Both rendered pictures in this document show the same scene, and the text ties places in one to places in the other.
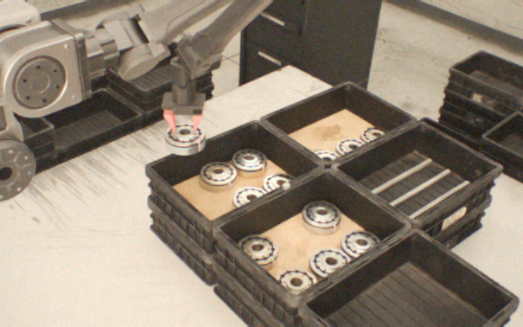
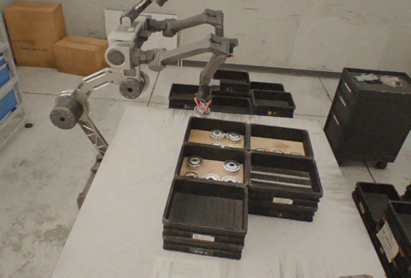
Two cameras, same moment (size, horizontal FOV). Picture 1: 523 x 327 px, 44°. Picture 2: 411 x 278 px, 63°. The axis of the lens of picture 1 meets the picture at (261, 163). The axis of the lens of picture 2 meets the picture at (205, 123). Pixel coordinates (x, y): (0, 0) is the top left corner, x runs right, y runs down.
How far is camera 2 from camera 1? 1.15 m
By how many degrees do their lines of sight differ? 37
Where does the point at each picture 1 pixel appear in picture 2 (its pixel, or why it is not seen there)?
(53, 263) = (153, 135)
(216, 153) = (223, 127)
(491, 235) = (312, 228)
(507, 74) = not seen: outside the picture
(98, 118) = (240, 109)
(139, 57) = (152, 63)
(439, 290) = (239, 216)
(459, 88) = not seen: outside the picture
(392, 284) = (225, 202)
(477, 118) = not seen: outside the picture
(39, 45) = (117, 46)
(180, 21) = (167, 57)
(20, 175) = (134, 92)
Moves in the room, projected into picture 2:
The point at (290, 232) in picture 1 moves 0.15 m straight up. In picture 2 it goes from (216, 165) to (218, 146)
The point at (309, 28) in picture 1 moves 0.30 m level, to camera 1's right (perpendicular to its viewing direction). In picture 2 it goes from (353, 112) to (386, 128)
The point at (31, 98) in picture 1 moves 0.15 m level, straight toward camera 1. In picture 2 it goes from (112, 61) to (92, 71)
